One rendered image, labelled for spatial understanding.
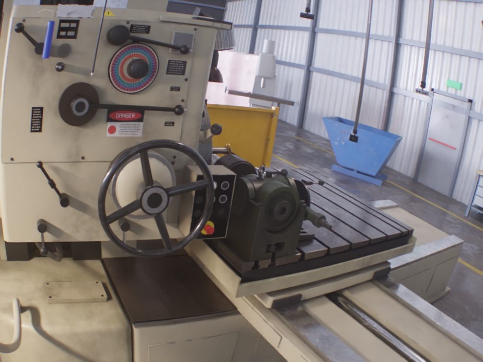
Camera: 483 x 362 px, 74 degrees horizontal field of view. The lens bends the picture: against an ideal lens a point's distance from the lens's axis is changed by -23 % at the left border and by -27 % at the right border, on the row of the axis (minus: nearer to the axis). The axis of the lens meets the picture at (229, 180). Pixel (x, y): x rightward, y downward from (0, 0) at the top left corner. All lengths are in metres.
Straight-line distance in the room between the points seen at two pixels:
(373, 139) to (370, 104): 2.99
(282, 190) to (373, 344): 0.84
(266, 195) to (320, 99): 10.24
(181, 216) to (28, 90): 0.75
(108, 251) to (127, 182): 1.04
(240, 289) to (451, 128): 7.49
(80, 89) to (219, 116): 3.08
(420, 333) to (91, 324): 1.58
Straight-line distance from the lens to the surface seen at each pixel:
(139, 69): 1.24
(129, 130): 1.37
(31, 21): 1.29
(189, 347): 2.03
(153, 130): 1.39
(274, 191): 1.58
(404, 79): 9.64
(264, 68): 7.48
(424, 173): 9.05
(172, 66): 1.37
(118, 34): 1.25
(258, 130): 4.52
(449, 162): 8.68
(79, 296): 1.93
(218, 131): 1.44
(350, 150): 7.57
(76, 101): 1.23
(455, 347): 2.04
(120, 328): 1.81
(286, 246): 1.71
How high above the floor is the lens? 1.75
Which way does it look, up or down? 17 degrees down
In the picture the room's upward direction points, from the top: 9 degrees clockwise
